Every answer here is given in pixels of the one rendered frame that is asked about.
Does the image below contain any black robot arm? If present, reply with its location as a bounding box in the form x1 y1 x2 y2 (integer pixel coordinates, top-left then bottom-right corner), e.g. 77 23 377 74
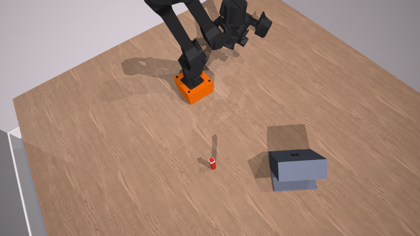
144 0 249 90

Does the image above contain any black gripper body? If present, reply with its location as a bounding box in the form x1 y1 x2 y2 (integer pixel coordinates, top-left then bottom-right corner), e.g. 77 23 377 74
219 0 272 38

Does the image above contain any grey sloped panel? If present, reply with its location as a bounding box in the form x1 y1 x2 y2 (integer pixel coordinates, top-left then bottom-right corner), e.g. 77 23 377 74
269 149 328 191

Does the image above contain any red square peg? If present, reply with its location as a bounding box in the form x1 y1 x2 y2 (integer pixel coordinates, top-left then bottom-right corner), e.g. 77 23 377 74
208 157 216 170

